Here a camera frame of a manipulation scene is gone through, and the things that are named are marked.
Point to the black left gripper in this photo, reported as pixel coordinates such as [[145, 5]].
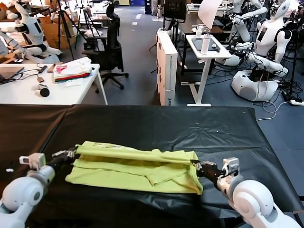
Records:
[[61, 160]]

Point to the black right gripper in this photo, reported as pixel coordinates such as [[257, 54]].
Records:
[[211, 172]]

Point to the yellow-green printed t-shirt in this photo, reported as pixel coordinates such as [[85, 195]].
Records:
[[133, 171]]

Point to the white humanoid robot raised arm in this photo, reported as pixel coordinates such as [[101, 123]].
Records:
[[244, 31]]

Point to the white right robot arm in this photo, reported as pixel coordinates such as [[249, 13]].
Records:
[[249, 199]]

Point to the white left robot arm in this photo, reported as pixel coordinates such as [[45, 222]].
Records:
[[21, 192]]

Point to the stack of folded clothes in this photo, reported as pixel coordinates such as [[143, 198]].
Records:
[[71, 69]]

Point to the matte dark brown table cover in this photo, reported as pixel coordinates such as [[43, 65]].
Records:
[[23, 133]]

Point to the white plastic packet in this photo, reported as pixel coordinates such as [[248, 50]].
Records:
[[73, 83]]

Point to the white handheld controller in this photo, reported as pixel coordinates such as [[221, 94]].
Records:
[[36, 87]]

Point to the large white desk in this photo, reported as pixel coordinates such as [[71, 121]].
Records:
[[21, 95]]

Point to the black usb hub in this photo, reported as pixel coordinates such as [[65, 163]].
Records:
[[43, 69]]

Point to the tall white cardboard box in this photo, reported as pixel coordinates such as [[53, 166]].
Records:
[[171, 78]]

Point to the grey laptop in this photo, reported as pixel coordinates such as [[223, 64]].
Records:
[[10, 72]]

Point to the black office chair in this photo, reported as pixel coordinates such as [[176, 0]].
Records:
[[111, 54]]

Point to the small white standing desk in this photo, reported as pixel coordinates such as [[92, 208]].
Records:
[[223, 55]]

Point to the white power strip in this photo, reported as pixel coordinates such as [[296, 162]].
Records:
[[298, 102]]

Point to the small black device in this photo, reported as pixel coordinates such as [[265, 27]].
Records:
[[215, 48]]

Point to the black tripod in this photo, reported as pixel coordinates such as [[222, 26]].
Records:
[[60, 35], [87, 14]]

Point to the brown cardboard box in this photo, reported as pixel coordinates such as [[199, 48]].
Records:
[[50, 35]]

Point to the white bottle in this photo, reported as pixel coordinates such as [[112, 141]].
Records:
[[205, 45]]

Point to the black tablet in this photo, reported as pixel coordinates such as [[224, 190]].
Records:
[[197, 45]]

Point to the white humanoid robot left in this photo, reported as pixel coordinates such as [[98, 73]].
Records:
[[34, 28]]

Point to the white humanoid robot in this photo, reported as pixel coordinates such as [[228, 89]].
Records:
[[34, 28], [270, 40]]

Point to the white controller set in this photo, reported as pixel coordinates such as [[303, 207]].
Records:
[[199, 33]]

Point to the black pole stand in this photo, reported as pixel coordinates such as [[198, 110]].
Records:
[[294, 66]]

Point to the dark brown desk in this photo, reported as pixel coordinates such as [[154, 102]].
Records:
[[218, 30]]

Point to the white humanoid robot right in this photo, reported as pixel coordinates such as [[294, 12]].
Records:
[[270, 40]]

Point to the black monitor screen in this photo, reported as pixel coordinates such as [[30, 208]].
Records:
[[175, 10]]

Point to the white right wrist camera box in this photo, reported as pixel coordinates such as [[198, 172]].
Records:
[[231, 164]]

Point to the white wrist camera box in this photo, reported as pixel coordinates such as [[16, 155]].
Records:
[[35, 160], [231, 164]]

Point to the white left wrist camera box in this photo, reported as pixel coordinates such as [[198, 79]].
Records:
[[35, 160]]

